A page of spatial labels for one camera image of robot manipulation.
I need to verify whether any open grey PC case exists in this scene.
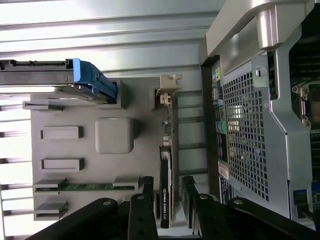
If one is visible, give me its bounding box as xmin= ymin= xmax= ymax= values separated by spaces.
xmin=198 ymin=0 xmax=320 ymax=232

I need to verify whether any hard disk with blue bracket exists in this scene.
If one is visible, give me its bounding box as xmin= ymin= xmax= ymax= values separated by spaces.
xmin=0 ymin=57 xmax=118 ymax=105

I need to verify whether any green RAM stick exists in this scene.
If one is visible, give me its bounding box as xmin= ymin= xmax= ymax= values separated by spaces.
xmin=34 ymin=183 xmax=140 ymax=193

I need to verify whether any grey parts rack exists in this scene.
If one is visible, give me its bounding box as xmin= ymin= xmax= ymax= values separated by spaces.
xmin=22 ymin=77 xmax=188 ymax=237

